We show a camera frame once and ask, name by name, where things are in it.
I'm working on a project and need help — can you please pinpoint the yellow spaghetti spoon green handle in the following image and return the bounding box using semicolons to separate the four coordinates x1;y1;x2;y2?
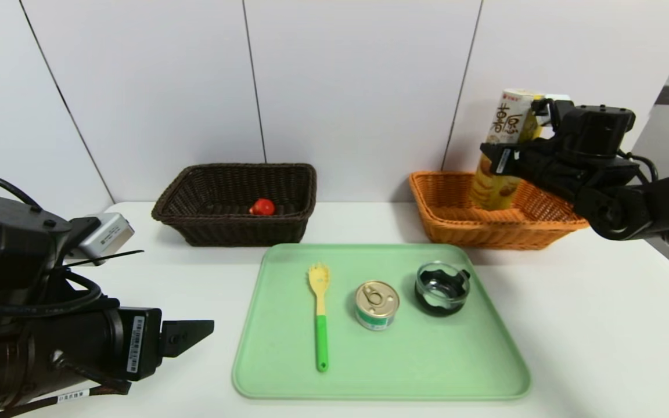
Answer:
308;262;332;372

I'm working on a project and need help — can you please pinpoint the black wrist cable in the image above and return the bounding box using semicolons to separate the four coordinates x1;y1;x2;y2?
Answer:
616;150;660;188
0;173;120;317

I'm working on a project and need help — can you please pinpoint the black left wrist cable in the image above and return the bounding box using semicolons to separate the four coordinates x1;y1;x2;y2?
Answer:
0;173;120;317

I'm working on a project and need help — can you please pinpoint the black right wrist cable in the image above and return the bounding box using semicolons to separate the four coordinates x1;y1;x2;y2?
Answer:
616;150;660;188

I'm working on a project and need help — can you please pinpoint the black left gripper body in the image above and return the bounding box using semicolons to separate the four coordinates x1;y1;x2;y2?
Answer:
39;306;163;397

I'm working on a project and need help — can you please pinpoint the light green plastic tray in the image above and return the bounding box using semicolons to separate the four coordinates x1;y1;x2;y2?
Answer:
232;243;531;400

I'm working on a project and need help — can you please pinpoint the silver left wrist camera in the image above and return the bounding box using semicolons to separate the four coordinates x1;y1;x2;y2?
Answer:
70;212;136;260

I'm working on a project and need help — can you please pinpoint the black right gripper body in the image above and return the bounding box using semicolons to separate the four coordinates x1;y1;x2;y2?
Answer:
489;143;551;185

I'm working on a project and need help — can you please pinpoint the tin can green label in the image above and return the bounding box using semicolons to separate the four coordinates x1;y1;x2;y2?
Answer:
354;280;400;331

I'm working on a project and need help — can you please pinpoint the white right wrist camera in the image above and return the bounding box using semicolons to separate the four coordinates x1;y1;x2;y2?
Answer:
529;93;573;140

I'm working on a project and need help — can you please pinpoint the tall yellow snack box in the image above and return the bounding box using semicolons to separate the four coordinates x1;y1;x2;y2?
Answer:
470;88;545;211

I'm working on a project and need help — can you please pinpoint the dark brown wicker basket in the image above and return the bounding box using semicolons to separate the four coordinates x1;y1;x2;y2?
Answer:
152;163;318;247

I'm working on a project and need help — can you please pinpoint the glass jar black lid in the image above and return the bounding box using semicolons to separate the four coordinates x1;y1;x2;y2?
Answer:
415;261;471;317

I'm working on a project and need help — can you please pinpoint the orange wicker basket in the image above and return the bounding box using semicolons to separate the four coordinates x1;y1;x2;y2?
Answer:
409;170;591;250

